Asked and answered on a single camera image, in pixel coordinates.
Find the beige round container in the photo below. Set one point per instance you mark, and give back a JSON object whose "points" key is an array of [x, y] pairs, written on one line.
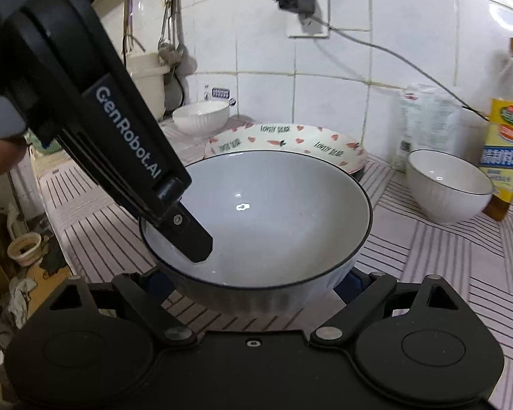
{"points": [[23, 250]]}

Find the pink rabbit print plate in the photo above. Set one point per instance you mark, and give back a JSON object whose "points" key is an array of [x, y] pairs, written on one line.
{"points": [[282, 141]]}

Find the white wall socket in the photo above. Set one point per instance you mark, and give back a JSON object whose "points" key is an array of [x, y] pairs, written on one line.
{"points": [[314, 27]]}

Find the metal ladle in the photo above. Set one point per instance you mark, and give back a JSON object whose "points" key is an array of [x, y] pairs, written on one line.
{"points": [[171, 51]]}

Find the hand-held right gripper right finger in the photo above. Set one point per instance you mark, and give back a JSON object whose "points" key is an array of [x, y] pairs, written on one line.
{"points": [[352, 288]]}

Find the white rag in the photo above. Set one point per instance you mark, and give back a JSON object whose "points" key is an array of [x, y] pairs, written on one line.
{"points": [[19, 294]]}

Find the striped tablecloth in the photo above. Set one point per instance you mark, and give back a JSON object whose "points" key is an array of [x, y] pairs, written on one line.
{"points": [[431, 256]]}

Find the clear plastic bag of salt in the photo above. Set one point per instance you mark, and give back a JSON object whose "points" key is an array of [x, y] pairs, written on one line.
{"points": [[427, 124]]}

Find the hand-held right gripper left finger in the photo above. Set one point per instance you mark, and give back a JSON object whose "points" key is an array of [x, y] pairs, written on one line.
{"points": [[158, 284]]}

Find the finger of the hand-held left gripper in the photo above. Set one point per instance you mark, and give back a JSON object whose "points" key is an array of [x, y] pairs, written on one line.
{"points": [[192, 235]]}

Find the small white bowl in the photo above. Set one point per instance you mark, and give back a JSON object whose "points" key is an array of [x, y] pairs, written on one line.
{"points": [[273, 222]]}

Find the black power adapter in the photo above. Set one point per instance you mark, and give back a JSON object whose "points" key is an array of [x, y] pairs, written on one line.
{"points": [[295, 1]]}

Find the white ribbed bowl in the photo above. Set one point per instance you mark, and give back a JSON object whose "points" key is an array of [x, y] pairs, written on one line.
{"points": [[201, 117], [446, 192]]}

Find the small white wall sticker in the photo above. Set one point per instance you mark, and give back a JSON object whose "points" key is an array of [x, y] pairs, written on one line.
{"points": [[220, 93]]}

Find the white rice cooker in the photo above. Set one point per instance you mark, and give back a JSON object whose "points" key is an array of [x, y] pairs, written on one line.
{"points": [[147, 85]]}

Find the yellow label cooking wine bottle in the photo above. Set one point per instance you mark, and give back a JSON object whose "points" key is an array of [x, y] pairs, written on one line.
{"points": [[511, 145]]}

